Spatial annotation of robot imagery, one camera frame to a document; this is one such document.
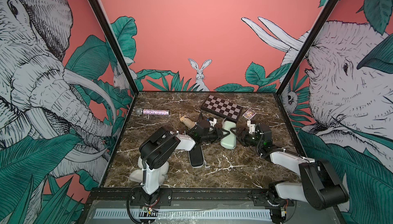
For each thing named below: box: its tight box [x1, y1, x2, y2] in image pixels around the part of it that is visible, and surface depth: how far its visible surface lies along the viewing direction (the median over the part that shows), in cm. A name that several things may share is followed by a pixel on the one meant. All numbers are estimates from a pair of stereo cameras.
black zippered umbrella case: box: [188, 142, 207, 169], surface depth 85 cm
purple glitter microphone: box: [135, 107, 170, 116], surface depth 106 cm
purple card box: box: [242, 108, 257, 121], surface depth 109 cm
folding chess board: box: [200, 94, 244, 123], surface depth 110 cm
